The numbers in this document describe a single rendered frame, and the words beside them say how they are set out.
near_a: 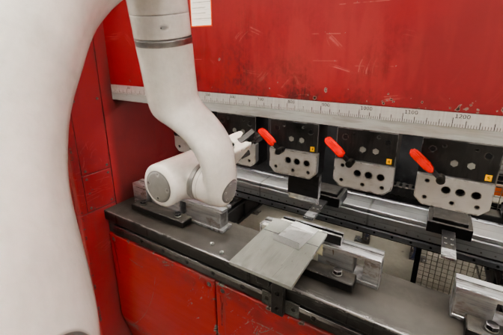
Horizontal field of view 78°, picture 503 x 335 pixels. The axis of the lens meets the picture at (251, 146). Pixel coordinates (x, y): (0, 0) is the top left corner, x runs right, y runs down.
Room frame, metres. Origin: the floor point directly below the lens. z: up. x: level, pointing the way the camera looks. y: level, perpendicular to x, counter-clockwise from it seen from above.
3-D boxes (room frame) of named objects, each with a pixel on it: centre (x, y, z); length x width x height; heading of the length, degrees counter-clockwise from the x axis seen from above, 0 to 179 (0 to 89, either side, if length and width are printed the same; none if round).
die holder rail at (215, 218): (1.17, 0.31, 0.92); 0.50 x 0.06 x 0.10; 58
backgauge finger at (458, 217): (0.81, -0.59, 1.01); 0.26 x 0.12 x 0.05; 148
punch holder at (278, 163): (0.89, -0.14, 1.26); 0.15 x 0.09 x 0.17; 58
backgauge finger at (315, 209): (1.02, -0.25, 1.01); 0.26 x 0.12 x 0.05; 148
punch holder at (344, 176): (0.79, -0.31, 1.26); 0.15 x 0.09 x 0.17; 58
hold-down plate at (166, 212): (1.14, 0.38, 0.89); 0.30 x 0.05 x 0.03; 58
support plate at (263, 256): (0.75, -0.09, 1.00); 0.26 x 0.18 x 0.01; 148
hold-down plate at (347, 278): (0.81, -0.17, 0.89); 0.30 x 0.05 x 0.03; 58
